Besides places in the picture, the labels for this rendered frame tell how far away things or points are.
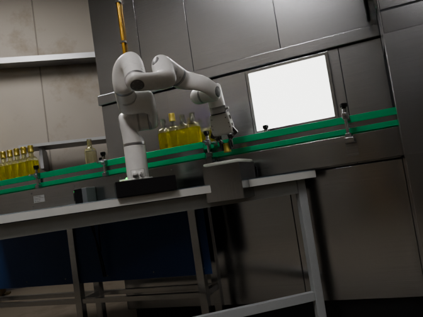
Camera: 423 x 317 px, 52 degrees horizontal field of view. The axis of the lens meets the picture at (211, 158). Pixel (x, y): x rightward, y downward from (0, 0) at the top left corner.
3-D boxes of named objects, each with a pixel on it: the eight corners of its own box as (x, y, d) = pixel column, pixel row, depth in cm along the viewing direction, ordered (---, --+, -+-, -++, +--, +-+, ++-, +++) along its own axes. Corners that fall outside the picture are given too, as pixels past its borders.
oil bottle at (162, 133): (175, 166, 236) (170, 127, 237) (171, 166, 231) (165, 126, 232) (167, 168, 238) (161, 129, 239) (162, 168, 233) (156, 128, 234)
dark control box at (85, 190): (97, 202, 232) (95, 186, 233) (87, 203, 225) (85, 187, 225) (84, 204, 235) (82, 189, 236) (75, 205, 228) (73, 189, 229)
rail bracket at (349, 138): (359, 155, 194) (350, 105, 196) (356, 153, 179) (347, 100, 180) (348, 156, 196) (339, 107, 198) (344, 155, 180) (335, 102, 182)
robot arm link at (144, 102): (113, 82, 182) (152, 78, 183) (123, 121, 201) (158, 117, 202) (114, 98, 176) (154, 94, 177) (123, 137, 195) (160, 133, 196)
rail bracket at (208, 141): (220, 156, 219) (216, 131, 220) (208, 155, 203) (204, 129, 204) (214, 157, 220) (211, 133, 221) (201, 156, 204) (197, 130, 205)
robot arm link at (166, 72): (154, 87, 188) (160, 111, 179) (116, 62, 173) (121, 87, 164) (182, 63, 182) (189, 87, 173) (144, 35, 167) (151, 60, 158)
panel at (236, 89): (339, 119, 216) (328, 52, 219) (338, 118, 213) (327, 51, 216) (177, 150, 249) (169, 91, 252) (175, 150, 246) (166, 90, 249)
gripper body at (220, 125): (230, 107, 202) (236, 131, 204) (210, 111, 206) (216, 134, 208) (226, 109, 195) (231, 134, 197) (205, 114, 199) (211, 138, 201)
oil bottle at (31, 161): (42, 189, 270) (36, 144, 272) (35, 190, 264) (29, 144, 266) (35, 190, 272) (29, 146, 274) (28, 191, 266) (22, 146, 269)
